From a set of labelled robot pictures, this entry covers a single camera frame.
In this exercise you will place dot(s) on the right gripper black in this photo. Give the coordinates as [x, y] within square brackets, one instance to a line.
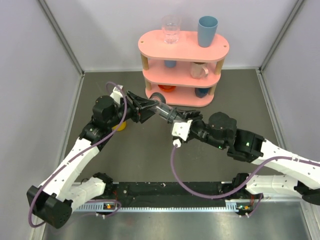
[190, 115]

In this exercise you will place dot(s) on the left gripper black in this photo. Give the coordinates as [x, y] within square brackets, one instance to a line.
[140, 107]

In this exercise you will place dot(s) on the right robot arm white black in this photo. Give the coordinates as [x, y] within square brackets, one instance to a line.
[278, 170]

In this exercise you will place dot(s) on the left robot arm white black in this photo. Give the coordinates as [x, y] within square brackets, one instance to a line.
[55, 199]

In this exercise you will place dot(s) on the yellow cup on table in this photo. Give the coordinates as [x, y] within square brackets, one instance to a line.
[120, 127]

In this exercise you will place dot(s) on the dark blue cup bottom shelf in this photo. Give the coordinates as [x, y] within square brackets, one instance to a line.
[201, 92]

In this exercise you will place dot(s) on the orange bowl bottom shelf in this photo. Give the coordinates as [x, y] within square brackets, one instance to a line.
[166, 88]

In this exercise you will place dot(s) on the pink three-tier shelf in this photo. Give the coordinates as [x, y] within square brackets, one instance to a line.
[154, 51]

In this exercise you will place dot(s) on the small blue cup middle shelf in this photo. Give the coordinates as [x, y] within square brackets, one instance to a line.
[170, 63]

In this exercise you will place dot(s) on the clear drinking glass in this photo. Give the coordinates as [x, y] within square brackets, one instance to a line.
[171, 25]

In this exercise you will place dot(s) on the tall blue plastic cup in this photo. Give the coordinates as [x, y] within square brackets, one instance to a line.
[206, 30]

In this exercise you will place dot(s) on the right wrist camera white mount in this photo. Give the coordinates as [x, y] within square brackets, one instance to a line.
[180, 131]

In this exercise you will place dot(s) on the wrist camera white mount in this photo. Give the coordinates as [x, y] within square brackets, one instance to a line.
[116, 94]
[180, 131]

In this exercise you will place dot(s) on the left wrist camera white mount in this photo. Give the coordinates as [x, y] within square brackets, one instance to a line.
[116, 94]

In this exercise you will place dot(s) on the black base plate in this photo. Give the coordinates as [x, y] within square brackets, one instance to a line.
[163, 195]

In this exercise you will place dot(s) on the grey slotted cable duct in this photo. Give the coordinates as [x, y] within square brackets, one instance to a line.
[109, 207]

